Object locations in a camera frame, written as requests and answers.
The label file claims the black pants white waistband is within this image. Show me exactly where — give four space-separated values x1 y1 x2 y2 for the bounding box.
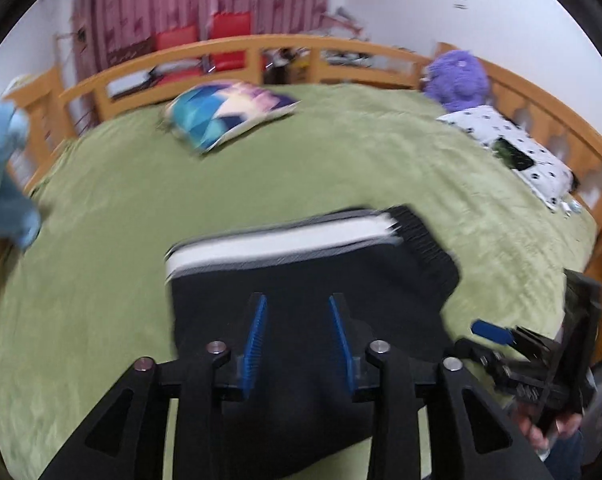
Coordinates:
166 205 459 479

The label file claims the person's right hand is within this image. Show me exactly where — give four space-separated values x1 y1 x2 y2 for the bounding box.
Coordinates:
509 404 583 452

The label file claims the green bed blanket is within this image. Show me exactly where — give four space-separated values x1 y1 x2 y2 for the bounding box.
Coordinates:
0 84 596 479

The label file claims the white black-dotted pillow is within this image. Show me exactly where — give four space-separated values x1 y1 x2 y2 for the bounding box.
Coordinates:
438 105 574 210

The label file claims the black phone on pillow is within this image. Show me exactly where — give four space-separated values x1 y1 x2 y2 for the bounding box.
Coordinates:
492 136 535 171

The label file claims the purple plush toy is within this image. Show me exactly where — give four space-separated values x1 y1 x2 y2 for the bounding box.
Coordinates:
423 50 488 113

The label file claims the blue plush toy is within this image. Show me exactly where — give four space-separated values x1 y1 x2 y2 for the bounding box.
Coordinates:
0 100 42 250

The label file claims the colourful geometric pillow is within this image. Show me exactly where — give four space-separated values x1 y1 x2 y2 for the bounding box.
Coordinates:
164 80 299 153

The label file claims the left red chair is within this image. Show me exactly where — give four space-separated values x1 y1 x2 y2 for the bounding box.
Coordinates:
152 24 204 86

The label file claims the wooden bed frame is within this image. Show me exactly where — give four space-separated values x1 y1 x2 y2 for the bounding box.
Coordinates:
0 32 602 366

